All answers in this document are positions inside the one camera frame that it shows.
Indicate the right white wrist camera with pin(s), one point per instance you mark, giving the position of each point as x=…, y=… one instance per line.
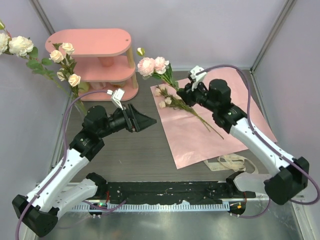
x=196, y=76

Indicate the cream printed ribbon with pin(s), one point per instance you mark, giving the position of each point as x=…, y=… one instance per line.
x=231, y=161

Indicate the orange patterned bowl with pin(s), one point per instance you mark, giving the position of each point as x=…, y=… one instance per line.
x=119, y=84

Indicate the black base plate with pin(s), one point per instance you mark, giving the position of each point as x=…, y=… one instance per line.
x=171, y=192

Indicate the pink cup on shelf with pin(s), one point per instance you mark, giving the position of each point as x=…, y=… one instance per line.
x=106, y=61

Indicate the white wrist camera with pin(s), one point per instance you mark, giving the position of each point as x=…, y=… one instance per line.
x=196, y=76
x=116, y=97

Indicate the pink three-tier shelf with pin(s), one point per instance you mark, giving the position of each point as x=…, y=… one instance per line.
x=92, y=43

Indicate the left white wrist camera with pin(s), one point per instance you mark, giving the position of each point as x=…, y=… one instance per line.
x=116, y=97

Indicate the pink mug on shelf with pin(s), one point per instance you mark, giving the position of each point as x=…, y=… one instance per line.
x=98, y=85

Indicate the clear glass vase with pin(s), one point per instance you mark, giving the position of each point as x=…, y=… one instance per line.
x=81, y=108

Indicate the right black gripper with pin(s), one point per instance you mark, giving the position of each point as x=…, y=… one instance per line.
x=187, y=94

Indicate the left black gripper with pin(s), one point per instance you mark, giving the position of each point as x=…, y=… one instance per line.
x=135, y=121

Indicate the aluminium frame rail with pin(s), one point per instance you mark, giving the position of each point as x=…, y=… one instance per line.
x=86, y=196

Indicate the pink peony flower stem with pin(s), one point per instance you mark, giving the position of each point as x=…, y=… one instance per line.
x=158, y=68

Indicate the yellow green cup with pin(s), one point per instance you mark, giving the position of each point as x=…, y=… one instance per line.
x=83, y=87

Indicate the cream rose flower stem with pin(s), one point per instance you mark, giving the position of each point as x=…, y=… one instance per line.
x=61, y=55

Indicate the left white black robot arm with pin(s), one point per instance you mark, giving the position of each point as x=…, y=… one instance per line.
x=42, y=207

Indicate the purple pink wrapping paper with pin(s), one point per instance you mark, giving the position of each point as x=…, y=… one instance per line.
x=191, y=142

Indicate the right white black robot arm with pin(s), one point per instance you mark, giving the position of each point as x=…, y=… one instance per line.
x=287, y=175

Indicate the pink flower bouquet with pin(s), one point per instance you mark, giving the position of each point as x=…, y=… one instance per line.
x=176, y=103

